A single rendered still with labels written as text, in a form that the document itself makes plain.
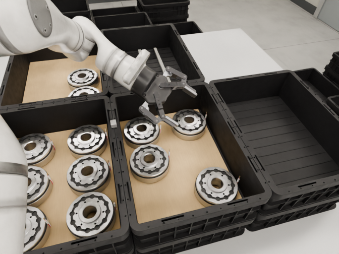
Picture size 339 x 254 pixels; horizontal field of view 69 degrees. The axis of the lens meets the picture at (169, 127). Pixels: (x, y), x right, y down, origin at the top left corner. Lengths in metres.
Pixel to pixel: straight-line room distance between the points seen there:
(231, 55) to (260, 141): 0.70
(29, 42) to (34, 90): 0.65
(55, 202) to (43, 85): 0.47
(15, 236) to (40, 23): 0.23
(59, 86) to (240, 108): 0.64
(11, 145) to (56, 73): 0.77
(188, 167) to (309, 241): 0.39
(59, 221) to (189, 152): 0.36
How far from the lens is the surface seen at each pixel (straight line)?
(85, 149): 0.70
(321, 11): 4.05
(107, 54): 0.62
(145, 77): 0.60
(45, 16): 0.37
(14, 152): 0.29
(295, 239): 0.82
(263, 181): 0.58
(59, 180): 0.70
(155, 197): 0.63
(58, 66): 1.08
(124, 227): 0.50
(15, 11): 0.33
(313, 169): 0.79
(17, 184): 0.29
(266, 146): 0.78
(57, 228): 0.64
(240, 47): 1.47
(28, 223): 0.63
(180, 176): 0.66
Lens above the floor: 1.40
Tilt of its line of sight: 48 degrees down
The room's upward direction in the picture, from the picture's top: 3 degrees clockwise
